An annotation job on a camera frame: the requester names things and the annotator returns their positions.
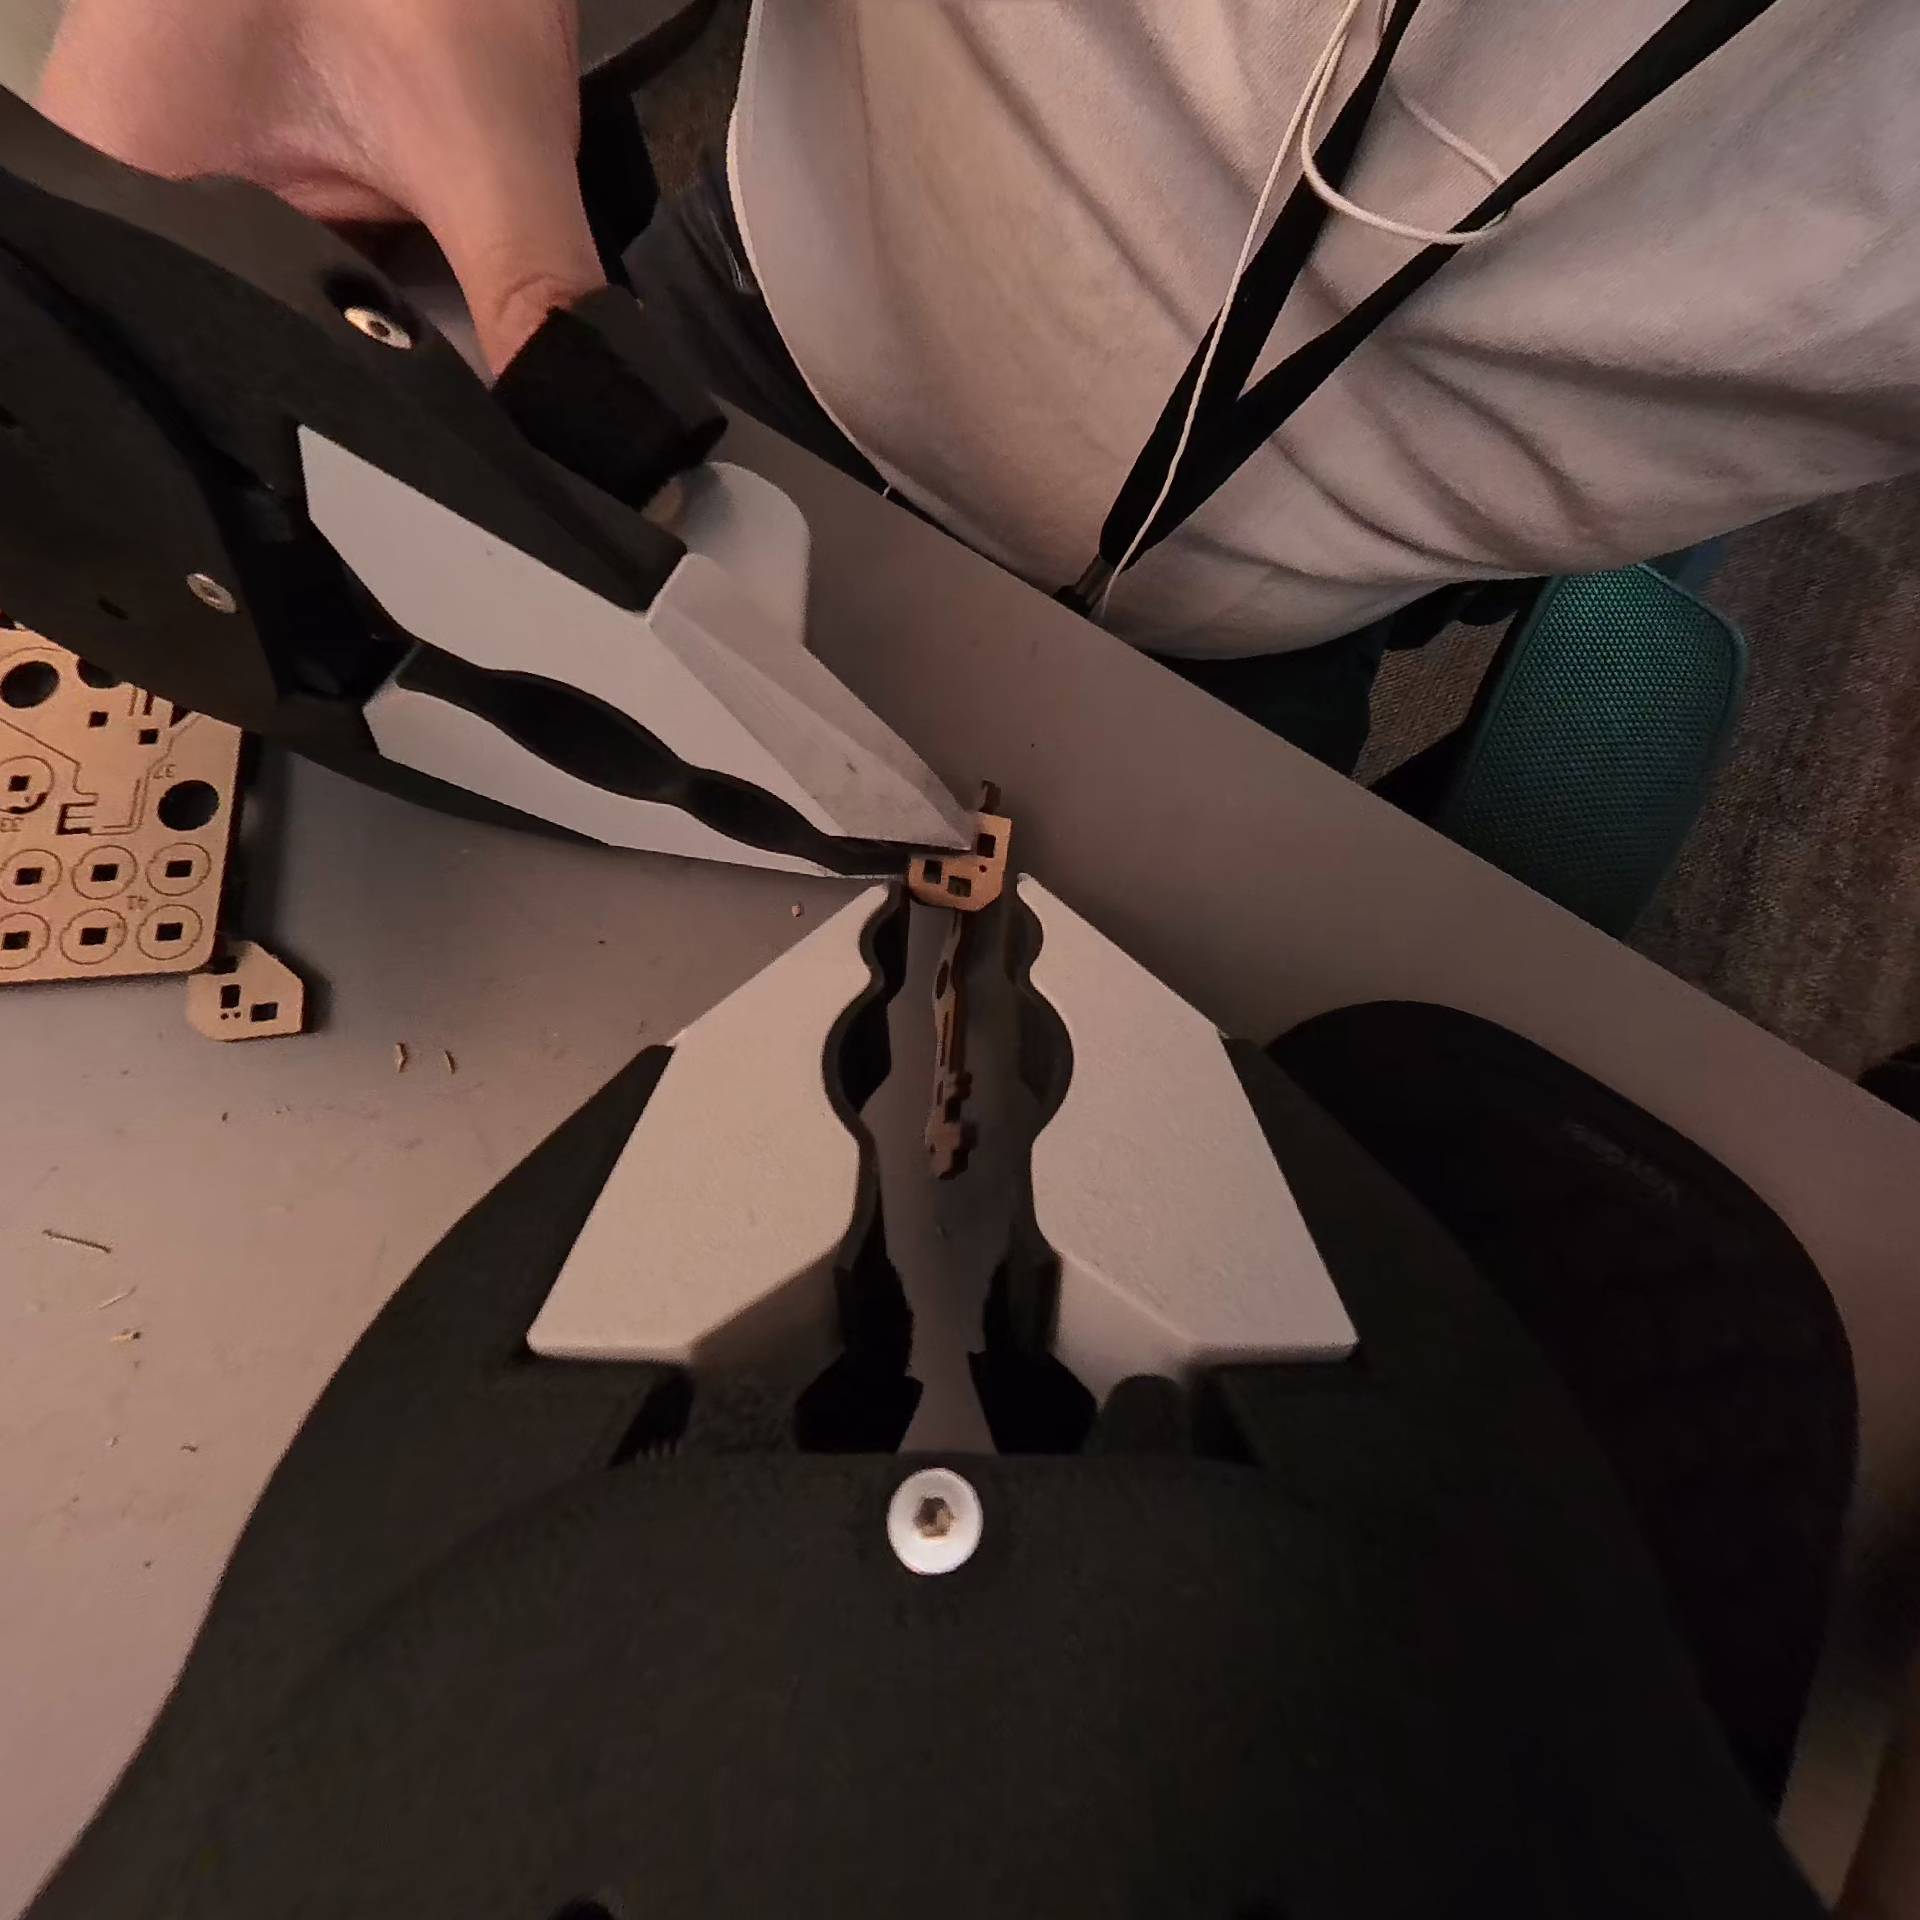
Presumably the person's right hand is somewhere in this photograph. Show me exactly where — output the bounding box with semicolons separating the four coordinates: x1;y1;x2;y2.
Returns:
37;0;618;379

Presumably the person's white shirt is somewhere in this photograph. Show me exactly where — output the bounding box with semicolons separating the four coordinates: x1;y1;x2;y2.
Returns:
727;0;1920;661

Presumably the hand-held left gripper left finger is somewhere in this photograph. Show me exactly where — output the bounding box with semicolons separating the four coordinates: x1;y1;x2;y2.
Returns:
525;881;920;1370

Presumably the long notched wooden model part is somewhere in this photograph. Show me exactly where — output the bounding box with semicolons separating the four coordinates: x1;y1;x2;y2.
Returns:
915;899;986;1182

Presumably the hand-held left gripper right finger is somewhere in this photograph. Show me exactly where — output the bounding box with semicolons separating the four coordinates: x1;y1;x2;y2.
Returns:
982;874;1363;1390

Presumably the teal mesh chair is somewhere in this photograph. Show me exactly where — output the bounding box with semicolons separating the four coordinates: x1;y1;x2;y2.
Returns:
1436;557;1752;942

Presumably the white cord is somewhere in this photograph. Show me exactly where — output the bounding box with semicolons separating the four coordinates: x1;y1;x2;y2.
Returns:
1077;0;1513;620

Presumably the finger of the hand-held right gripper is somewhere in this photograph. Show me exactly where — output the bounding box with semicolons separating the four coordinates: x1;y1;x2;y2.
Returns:
296;423;981;872
364;659;910;879

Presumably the small house-shaped wooden part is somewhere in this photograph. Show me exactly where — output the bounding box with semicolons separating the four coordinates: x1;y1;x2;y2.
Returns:
187;940;315;1042
907;779;1017;911

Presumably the laser-cut wooden sheet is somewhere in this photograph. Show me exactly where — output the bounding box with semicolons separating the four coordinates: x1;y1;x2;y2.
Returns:
0;614;246;989

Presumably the black lanyard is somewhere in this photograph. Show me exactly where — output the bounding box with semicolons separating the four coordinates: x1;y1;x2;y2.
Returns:
1092;0;1789;605

